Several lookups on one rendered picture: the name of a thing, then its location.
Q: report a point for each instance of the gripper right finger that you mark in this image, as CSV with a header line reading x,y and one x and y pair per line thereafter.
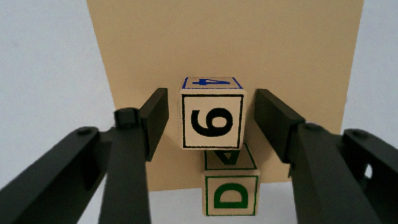
x,y
324,189

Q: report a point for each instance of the wooden letter block with green d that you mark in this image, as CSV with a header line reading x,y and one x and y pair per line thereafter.
x,y
230,182

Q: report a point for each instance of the tan square mat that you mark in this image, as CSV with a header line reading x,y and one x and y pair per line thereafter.
x,y
300,50

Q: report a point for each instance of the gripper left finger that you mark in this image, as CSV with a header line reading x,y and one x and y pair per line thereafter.
x,y
52,190

